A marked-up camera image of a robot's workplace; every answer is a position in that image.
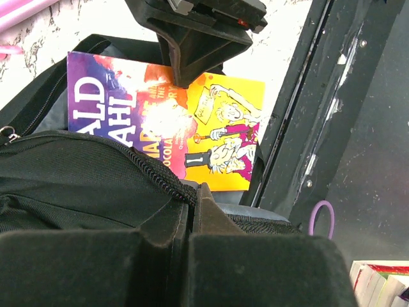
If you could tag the pink pencil case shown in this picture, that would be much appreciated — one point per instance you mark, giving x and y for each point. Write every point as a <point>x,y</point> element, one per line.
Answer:
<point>14,12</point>

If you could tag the Roald Dahl Charlie book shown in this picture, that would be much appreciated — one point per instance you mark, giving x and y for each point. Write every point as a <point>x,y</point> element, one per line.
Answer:
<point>206,133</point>

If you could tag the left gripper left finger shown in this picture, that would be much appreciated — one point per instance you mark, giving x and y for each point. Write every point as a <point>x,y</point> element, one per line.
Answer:
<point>126,267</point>

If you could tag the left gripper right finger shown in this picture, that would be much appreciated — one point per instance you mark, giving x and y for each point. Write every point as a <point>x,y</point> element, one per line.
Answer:
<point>229,267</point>

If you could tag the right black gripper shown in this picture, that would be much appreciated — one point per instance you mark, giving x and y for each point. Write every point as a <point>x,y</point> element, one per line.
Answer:
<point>194,49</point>

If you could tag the black student backpack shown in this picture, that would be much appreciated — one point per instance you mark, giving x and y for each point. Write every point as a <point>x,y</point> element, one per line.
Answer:
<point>53,178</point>

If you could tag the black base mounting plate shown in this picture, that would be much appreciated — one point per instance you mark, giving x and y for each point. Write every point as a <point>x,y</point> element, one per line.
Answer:
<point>340,130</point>

